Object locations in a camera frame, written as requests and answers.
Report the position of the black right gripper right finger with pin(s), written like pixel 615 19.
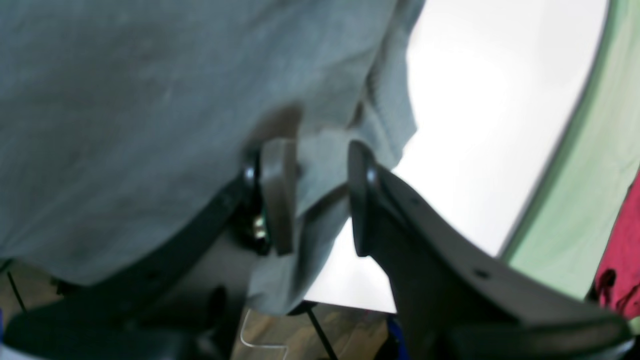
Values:
pixel 455 302

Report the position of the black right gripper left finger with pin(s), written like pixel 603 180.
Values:
pixel 184 300

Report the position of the grey t-shirt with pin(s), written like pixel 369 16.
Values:
pixel 120 119

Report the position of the red cloth at edge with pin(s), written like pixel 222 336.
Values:
pixel 617 281

